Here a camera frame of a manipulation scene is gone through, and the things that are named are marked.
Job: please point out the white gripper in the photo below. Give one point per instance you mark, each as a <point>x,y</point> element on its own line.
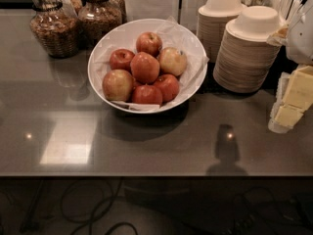
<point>302,40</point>

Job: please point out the red apple top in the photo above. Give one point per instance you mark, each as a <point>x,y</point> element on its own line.
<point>149,42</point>

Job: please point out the red apple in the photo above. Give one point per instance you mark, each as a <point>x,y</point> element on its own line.
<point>144,68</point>
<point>120,59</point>
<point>149,42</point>
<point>168,85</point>
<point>147,94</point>

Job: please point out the yellow-red apple right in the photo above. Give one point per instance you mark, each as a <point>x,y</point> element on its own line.
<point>172,60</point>

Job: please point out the yellow-red apple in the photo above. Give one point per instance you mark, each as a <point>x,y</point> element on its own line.
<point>117,85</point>
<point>172,60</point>

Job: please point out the white paper bowl liner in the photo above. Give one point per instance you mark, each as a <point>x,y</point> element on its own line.
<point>192,72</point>

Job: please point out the red apple front right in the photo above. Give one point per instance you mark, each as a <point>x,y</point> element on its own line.
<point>168,85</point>

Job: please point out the white ceramic bowl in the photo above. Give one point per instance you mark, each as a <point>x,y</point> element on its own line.
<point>124,36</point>

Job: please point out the red apple front centre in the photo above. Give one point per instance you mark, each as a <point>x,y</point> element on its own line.
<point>147,94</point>

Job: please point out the red apple left rear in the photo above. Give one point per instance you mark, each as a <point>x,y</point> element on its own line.
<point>120,59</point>

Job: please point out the yellow-red apple front left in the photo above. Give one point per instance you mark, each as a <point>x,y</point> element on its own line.
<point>117,85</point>

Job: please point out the front stack paper bowls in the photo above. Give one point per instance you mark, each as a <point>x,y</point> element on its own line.
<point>245,58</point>

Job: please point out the stack paper bowls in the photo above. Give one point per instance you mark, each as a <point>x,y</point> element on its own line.
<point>245,58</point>
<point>212,19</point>

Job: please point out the white plastic cutlery bundle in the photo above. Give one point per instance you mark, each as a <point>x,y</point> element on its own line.
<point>287,8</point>

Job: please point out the rear stack paper bowls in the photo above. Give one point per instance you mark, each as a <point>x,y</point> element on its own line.
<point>212,19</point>

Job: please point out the glass cereal jar right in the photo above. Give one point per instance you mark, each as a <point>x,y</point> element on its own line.
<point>99,17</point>

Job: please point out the glass cereal jar left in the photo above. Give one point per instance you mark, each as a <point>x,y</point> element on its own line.
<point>56,32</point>

